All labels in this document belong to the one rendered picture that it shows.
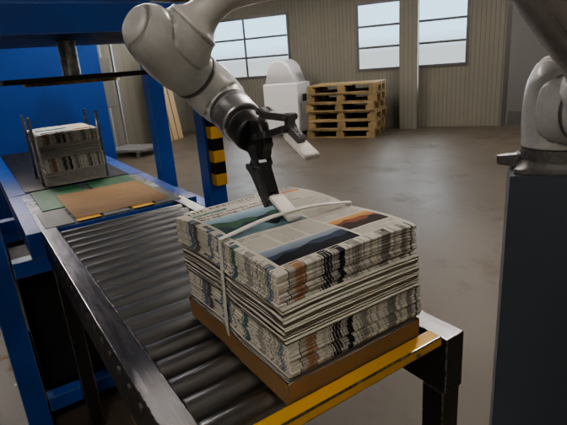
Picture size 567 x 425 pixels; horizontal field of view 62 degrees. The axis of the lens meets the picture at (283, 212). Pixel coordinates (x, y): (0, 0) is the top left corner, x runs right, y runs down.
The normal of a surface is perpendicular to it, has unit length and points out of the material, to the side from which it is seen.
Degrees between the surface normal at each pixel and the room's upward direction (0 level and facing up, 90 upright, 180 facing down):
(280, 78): 90
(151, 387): 0
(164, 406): 0
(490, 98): 90
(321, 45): 90
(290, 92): 90
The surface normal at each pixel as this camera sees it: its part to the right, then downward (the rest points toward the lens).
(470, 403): -0.07, -0.95
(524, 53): -0.39, 0.31
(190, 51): 0.62, 0.50
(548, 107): -0.98, 0.08
